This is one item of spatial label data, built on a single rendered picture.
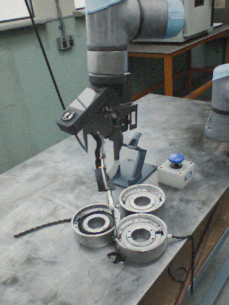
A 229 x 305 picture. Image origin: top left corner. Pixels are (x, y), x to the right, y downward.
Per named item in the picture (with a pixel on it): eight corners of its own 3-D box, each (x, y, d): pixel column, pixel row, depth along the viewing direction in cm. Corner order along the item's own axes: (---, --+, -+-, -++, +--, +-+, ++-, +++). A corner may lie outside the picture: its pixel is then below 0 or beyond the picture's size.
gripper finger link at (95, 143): (114, 167, 69) (117, 130, 64) (96, 176, 64) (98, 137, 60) (104, 162, 70) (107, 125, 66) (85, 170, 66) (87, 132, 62)
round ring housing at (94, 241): (66, 245, 64) (62, 231, 62) (85, 214, 72) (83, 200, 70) (113, 254, 60) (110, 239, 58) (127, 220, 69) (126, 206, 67)
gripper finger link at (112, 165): (135, 173, 65) (132, 131, 62) (117, 183, 61) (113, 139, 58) (124, 170, 67) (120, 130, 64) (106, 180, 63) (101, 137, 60)
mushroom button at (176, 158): (179, 177, 77) (179, 161, 74) (165, 173, 79) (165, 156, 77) (186, 170, 79) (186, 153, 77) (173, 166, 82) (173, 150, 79)
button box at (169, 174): (182, 190, 76) (182, 174, 74) (158, 182, 80) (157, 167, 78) (196, 175, 81) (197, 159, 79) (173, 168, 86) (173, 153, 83)
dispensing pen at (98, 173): (106, 233, 59) (89, 153, 63) (114, 232, 63) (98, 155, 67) (115, 231, 58) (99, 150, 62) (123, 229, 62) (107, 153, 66)
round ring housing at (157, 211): (162, 195, 75) (162, 182, 73) (168, 224, 66) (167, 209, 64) (120, 198, 76) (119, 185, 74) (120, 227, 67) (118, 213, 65)
